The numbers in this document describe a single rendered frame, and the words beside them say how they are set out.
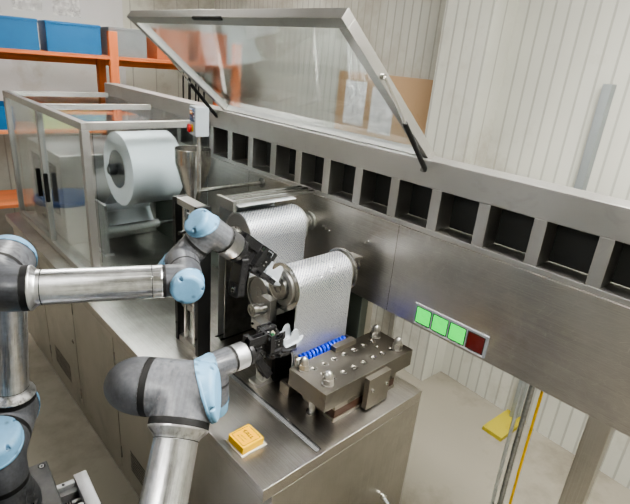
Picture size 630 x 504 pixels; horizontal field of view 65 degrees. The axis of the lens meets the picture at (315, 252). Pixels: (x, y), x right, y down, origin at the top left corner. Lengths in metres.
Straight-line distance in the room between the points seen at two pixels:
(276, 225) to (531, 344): 0.85
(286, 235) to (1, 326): 0.86
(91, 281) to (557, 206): 1.07
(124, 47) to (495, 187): 3.26
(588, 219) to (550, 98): 1.62
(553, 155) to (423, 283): 1.47
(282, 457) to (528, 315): 0.75
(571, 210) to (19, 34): 3.54
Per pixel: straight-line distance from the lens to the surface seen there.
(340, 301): 1.61
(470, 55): 2.86
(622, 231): 1.27
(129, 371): 1.03
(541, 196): 1.32
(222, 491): 1.63
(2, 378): 1.42
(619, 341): 1.33
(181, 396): 0.99
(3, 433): 1.39
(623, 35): 2.75
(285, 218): 1.67
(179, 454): 0.99
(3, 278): 1.15
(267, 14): 1.36
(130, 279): 1.12
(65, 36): 4.07
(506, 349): 1.45
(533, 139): 2.88
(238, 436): 1.44
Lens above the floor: 1.89
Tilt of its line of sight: 21 degrees down
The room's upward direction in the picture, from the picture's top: 5 degrees clockwise
